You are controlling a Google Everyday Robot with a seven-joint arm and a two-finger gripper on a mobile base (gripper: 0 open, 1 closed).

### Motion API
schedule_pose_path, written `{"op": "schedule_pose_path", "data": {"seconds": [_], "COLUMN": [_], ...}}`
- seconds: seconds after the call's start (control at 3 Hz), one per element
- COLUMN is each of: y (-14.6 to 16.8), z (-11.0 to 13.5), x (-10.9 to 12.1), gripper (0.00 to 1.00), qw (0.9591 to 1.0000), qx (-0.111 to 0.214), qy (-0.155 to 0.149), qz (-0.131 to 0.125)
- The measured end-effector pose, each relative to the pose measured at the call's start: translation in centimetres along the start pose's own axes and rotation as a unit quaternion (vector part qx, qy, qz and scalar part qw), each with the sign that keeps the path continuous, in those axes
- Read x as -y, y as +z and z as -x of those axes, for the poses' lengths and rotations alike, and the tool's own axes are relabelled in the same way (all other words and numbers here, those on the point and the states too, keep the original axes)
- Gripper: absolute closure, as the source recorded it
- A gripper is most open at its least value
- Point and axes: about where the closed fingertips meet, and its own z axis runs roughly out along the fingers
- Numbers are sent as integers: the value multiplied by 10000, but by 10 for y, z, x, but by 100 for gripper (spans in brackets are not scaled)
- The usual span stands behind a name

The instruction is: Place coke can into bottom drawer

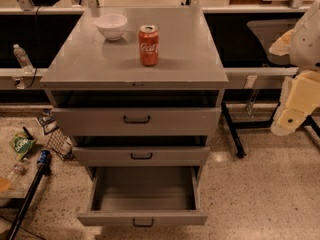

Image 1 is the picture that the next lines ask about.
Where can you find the grey open bottom drawer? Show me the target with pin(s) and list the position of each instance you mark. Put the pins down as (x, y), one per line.
(144, 197)

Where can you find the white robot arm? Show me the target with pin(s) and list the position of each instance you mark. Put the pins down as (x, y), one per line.
(305, 42)

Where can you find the clear plastic water bottle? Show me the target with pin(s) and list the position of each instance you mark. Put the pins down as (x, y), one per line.
(23, 59)

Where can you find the grey top drawer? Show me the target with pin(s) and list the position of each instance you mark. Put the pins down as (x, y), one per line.
(137, 121)

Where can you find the black pole stand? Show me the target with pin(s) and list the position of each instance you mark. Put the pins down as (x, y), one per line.
(42, 170)

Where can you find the grey drawer cabinet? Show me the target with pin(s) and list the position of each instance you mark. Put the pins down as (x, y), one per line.
(91, 72)

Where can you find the grey middle drawer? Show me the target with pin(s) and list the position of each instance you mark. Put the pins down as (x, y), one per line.
(141, 156)

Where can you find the crushed clear plastic bottle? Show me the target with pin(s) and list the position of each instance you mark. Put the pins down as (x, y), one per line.
(18, 169)

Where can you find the blue soda can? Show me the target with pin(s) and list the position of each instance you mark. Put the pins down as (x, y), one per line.
(44, 158)

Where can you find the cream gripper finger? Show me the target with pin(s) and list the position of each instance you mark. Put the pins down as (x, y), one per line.
(285, 122)
(282, 45)

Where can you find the green chip bag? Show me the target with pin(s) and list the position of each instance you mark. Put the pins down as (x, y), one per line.
(22, 144)

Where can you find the black white snack packet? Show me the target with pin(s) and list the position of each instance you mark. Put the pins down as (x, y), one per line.
(48, 124)

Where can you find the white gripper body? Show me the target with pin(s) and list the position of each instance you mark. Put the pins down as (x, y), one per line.
(307, 44)

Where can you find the white ceramic bowl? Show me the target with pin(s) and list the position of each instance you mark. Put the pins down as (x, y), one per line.
(111, 26)

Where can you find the orange coke can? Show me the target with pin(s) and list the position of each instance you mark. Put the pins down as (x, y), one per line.
(149, 45)

